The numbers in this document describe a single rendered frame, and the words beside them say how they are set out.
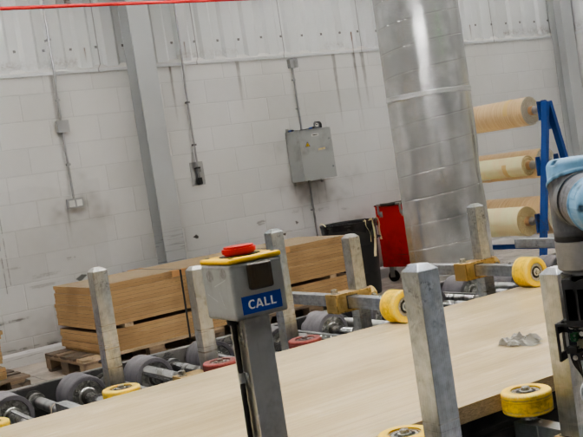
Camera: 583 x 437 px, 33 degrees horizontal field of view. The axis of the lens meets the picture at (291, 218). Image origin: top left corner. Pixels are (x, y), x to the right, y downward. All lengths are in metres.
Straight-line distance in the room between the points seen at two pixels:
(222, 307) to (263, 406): 0.12
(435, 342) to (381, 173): 9.21
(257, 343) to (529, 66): 11.22
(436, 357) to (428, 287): 0.09
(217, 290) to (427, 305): 0.30
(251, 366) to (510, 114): 7.66
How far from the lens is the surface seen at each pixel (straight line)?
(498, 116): 8.79
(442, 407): 1.30
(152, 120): 8.84
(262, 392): 1.13
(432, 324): 1.27
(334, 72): 10.24
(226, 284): 1.09
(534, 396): 1.58
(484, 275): 2.78
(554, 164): 1.34
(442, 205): 5.44
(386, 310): 2.36
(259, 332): 1.12
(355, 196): 10.23
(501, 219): 8.59
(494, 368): 1.81
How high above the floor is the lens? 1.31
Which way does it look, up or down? 3 degrees down
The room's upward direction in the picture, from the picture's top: 9 degrees counter-clockwise
